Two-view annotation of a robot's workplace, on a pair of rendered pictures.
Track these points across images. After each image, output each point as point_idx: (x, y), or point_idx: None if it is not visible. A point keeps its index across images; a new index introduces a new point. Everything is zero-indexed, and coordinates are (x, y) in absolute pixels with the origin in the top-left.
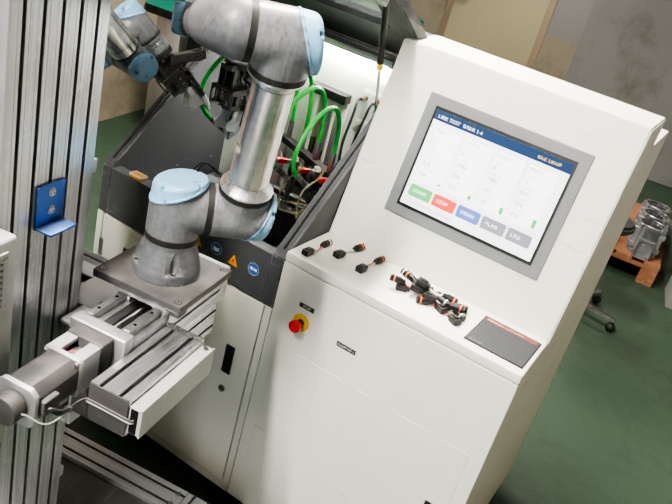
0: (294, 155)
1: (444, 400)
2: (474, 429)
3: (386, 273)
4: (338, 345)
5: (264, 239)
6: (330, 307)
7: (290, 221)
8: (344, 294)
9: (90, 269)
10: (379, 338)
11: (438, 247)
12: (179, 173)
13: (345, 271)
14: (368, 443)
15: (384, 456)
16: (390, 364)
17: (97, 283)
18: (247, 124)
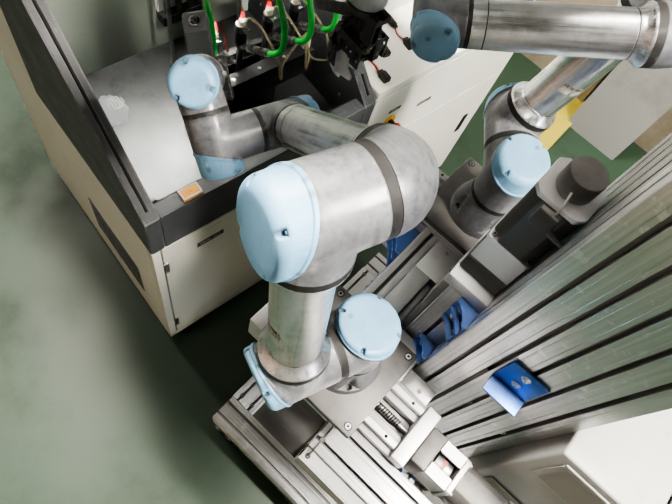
0: (338, 17)
1: (488, 63)
2: (503, 59)
3: (409, 26)
4: (418, 105)
5: (268, 99)
6: (415, 91)
7: (293, 65)
8: (428, 74)
9: (416, 278)
10: (451, 73)
11: None
12: (517, 157)
13: (411, 59)
14: (431, 128)
15: (441, 123)
16: (455, 79)
17: (440, 275)
18: (606, 72)
